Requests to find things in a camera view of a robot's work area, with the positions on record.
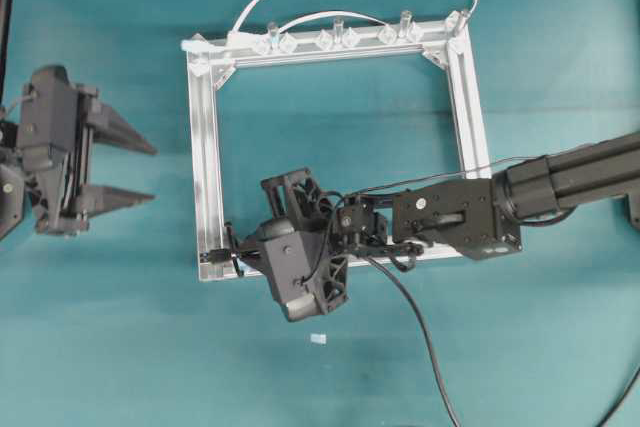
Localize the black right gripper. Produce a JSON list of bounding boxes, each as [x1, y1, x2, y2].
[[247, 168, 348, 312]]

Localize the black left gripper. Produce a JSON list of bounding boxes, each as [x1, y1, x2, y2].
[[29, 84, 157, 236]]

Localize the black USB cable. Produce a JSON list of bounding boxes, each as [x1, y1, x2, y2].
[[209, 246, 464, 427]]

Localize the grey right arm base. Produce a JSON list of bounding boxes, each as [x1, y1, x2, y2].
[[624, 193, 640, 231]]

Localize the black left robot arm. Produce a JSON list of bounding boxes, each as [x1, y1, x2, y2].
[[1, 78, 156, 236]]

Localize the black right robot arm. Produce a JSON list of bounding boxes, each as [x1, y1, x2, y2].
[[234, 134, 639, 322]]

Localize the small blue white tag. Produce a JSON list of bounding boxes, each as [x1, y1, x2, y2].
[[309, 333, 327, 345]]

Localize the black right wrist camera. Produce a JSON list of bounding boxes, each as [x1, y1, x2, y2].
[[256, 218, 328, 322]]

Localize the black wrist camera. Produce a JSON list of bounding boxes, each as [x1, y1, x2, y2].
[[256, 218, 328, 322], [17, 65, 79, 172]]

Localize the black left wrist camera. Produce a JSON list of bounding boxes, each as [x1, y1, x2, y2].
[[17, 65, 79, 172]]

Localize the black string loop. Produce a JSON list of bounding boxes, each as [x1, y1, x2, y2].
[[223, 220, 246, 278]]

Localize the clear plastic clip post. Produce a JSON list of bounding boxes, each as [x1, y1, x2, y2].
[[315, 17, 360, 51], [252, 22, 299, 56], [377, 10, 424, 45]]

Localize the silver aluminium extrusion frame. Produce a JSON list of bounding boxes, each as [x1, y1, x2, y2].
[[181, 11, 494, 282]]

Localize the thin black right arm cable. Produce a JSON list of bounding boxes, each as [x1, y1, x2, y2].
[[299, 154, 640, 427]]

